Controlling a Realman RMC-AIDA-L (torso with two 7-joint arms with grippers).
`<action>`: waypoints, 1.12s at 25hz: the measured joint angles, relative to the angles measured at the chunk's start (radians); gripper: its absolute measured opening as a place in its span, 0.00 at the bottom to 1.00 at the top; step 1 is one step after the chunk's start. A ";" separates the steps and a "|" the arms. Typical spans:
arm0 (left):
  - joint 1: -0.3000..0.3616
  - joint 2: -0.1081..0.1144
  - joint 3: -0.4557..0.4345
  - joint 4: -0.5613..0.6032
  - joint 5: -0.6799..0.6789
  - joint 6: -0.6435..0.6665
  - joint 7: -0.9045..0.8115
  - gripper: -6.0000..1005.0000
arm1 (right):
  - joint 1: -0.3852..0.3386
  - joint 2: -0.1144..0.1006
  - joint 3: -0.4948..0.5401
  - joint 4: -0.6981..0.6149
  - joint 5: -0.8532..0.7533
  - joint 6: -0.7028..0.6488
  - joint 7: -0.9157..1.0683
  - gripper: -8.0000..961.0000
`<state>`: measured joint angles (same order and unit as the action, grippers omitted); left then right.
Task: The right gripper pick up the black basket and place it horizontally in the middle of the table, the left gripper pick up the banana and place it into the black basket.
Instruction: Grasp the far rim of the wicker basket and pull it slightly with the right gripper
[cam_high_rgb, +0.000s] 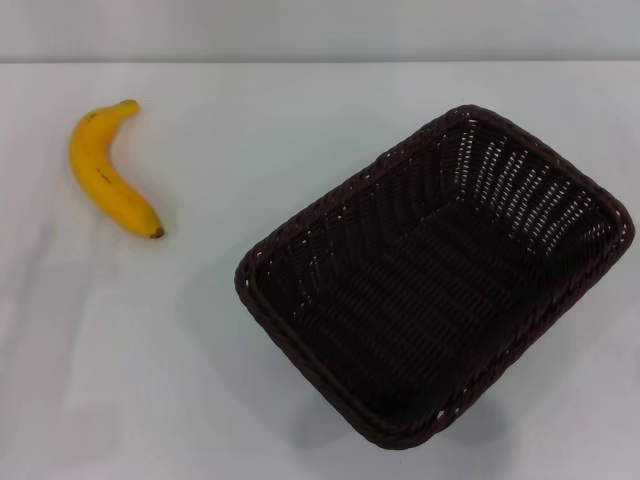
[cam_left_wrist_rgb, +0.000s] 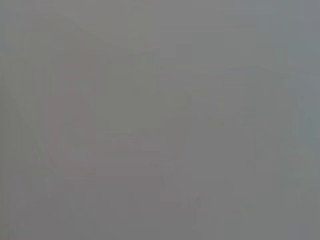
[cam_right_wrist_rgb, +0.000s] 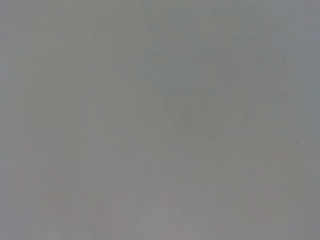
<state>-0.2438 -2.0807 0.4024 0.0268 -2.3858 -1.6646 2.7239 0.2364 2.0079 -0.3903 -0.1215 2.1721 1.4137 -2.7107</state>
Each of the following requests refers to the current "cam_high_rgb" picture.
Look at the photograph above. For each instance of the dark brown woven basket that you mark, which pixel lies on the dark brown woven basket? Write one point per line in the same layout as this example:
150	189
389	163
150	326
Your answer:
400	300

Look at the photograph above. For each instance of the yellow banana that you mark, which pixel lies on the yellow banana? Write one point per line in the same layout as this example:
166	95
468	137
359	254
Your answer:
100	175

